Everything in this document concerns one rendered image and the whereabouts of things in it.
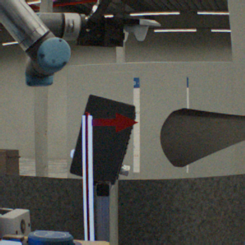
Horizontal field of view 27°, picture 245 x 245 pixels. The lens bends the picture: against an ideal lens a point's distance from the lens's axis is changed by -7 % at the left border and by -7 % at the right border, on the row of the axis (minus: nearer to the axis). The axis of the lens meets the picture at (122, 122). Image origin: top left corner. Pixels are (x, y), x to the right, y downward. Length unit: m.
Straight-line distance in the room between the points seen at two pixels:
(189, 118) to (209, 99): 6.20
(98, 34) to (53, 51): 0.24
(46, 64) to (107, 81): 5.99
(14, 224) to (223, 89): 5.86
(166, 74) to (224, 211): 4.44
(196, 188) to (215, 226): 0.24
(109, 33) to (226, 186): 1.44
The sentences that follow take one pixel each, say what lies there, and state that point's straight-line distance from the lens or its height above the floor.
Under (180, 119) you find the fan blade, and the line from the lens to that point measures 0.61.
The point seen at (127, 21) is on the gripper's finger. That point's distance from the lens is 1.36.
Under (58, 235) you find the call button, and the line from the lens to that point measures 0.44.
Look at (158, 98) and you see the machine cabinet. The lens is 6.93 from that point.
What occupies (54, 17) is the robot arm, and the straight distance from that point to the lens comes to 1.34.
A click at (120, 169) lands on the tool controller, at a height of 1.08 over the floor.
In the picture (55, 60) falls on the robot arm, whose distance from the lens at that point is 1.16.
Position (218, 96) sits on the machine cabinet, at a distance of 6.79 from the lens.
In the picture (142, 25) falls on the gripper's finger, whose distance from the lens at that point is 1.37.
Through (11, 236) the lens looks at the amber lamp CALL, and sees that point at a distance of 0.45.
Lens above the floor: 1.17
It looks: 1 degrees up
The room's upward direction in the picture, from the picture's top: straight up
